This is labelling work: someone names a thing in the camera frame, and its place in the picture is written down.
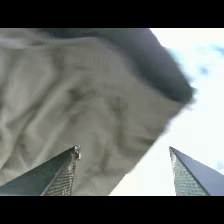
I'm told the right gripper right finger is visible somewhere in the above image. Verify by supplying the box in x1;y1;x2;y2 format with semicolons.
168;146;224;197

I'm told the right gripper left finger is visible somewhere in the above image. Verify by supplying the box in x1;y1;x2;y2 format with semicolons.
0;144;82;197

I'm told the black garment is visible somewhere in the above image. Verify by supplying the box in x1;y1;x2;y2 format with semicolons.
0;28;196;197

